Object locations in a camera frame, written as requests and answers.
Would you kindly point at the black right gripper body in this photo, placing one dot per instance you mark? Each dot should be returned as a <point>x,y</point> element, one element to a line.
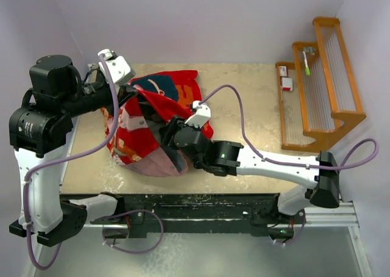
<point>177,123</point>

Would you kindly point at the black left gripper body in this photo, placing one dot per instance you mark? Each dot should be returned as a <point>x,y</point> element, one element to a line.
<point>120,92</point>

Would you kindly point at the pink pillow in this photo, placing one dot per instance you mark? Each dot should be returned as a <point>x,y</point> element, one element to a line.
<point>157,164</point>

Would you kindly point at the red embroidered pillowcase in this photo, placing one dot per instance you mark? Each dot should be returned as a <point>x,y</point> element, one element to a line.
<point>160,96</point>

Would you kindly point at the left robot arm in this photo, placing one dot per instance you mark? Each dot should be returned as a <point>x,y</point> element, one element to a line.
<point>38,131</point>

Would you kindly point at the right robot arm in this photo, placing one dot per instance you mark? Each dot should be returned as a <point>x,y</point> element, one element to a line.
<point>316,178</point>

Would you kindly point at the white green pen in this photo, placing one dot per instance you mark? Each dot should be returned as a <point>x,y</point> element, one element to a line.
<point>307,69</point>

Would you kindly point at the wooden tiered rack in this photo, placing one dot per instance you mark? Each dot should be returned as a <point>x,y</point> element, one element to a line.
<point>324,107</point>

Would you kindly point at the grey clip on rack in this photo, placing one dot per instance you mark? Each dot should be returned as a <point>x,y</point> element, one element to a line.
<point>309,49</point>

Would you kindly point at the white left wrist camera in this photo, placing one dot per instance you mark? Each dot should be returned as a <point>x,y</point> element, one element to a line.
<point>121,72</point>

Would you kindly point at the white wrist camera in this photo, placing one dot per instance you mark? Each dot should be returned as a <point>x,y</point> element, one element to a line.
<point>201,115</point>
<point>121,72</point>

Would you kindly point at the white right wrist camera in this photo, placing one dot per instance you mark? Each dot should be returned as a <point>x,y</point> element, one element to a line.
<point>201,115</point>

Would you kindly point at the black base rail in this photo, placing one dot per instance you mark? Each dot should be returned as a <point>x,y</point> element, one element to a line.
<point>248,213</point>

